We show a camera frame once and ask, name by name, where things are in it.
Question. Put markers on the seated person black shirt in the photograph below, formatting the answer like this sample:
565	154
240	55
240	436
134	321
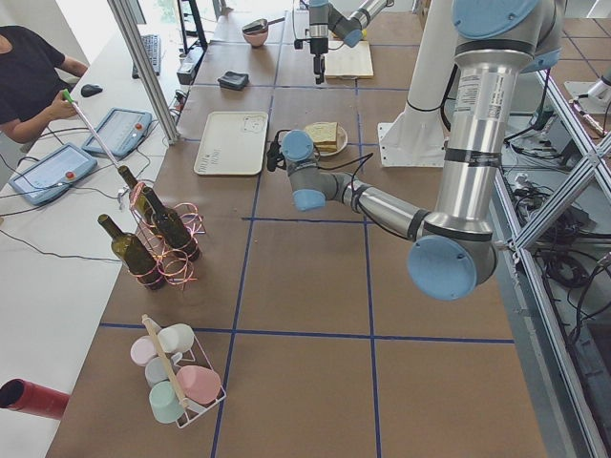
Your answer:
31	88

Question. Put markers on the white rectangular tray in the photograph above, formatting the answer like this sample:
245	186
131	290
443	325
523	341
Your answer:
232	144

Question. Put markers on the white wire cup rack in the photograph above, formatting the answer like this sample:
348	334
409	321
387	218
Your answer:
173	363

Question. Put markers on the metal scoop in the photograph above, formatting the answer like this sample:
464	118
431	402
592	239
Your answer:
260	25

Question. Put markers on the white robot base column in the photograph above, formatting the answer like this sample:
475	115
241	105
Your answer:
416	137

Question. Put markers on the grey cup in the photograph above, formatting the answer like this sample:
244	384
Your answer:
154	372

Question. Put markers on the white round plate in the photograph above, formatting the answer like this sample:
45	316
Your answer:
342	142

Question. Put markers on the blue teach pendant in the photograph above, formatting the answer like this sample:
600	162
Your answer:
53	175
121	130

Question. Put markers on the copper wire bottle rack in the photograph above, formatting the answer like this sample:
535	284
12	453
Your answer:
175	264

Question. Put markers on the pink cup large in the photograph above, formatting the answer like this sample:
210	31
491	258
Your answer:
200	384

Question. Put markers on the pink cup small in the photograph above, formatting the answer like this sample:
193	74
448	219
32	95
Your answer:
143	351

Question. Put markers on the grey folded cloth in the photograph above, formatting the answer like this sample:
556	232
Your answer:
233	81

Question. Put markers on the red cylinder tube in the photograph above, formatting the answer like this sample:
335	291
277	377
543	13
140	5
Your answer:
27	397

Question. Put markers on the dark wine bottle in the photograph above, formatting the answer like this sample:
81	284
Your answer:
171	227
134	255
137	200

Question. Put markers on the black keyboard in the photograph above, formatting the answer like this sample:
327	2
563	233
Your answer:
152	46

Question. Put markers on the black computer mouse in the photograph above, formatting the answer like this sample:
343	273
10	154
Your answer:
89	90

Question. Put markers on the white cup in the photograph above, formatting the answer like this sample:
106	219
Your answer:
176	338

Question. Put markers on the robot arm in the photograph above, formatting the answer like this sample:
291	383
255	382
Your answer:
452	245
350	30

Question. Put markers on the pink bowl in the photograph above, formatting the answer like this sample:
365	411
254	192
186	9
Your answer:
255	38

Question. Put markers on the mint green cup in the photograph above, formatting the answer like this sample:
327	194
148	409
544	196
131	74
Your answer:
165	404

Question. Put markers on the wooden cutting board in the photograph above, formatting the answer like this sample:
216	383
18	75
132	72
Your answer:
350	63

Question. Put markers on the long pointer stick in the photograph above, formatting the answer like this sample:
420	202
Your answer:
67	97

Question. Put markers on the aluminium frame post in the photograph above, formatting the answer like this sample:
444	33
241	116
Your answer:
127	25

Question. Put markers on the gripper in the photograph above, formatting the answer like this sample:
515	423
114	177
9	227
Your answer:
273	154
318	47

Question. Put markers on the bread slice sandwich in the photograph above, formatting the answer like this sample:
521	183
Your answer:
324	135

